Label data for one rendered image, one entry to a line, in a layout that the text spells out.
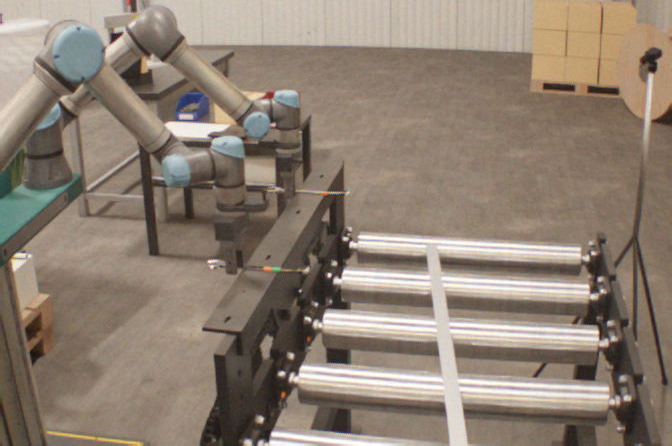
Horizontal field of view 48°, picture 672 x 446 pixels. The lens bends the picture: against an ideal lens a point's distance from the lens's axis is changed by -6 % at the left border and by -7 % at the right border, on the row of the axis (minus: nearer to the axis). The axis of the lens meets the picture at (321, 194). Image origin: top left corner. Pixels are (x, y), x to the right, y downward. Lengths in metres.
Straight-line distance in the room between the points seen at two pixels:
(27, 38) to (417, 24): 5.99
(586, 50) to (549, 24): 0.52
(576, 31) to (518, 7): 2.83
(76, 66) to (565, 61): 8.08
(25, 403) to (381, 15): 10.27
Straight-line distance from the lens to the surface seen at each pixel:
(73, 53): 1.69
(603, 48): 9.40
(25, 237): 2.09
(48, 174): 2.31
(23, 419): 2.66
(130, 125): 1.92
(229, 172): 1.88
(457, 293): 2.52
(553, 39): 9.37
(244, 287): 1.91
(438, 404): 2.01
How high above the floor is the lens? 2.01
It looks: 20 degrees down
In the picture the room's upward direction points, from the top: 1 degrees counter-clockwise
